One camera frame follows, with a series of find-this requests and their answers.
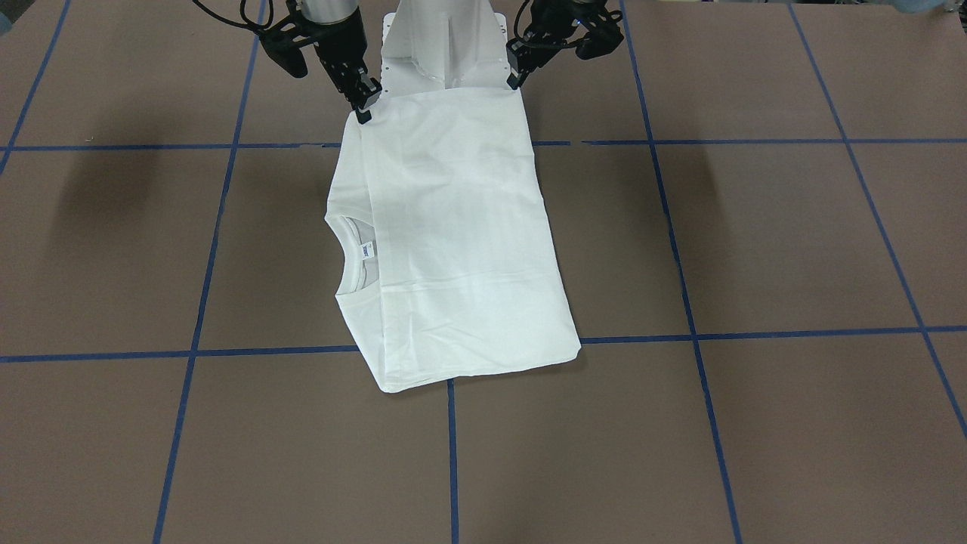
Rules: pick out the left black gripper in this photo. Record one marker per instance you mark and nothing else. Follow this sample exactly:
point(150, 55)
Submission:
point(545, 33)

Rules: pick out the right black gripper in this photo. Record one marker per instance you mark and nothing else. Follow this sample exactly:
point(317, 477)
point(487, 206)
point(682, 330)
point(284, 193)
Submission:
point(333, 51)

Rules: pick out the white long-sleeve printed shirt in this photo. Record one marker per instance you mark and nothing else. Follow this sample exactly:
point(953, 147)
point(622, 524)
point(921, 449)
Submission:
point(449, 266)

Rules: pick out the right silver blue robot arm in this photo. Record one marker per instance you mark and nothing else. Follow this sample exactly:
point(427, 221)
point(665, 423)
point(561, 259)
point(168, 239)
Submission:
point(331, 11)

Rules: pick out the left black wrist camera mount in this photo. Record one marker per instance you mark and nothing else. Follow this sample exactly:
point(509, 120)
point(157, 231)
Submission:
point(603, 29)

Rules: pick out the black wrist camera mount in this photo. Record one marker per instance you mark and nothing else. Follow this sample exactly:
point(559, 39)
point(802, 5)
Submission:
point(282, 41)
point(603, 29)

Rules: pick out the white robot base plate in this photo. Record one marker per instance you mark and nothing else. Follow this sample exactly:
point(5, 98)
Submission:
point(438, 45)

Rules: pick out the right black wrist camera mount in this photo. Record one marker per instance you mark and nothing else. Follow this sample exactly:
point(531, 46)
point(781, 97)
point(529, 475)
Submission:
point(282, 41)

